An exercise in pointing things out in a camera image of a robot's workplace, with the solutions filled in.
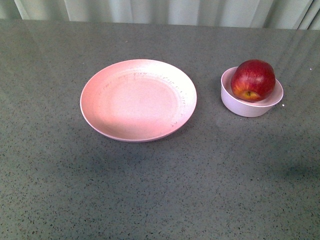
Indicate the pink bowl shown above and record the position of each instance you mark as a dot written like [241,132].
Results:
[245,108]

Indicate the red apple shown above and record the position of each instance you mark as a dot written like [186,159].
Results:
[253,81]

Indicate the pink plate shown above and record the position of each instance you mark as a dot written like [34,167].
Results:
[138,100]

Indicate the white curtain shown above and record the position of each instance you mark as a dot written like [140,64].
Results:
[274,14]

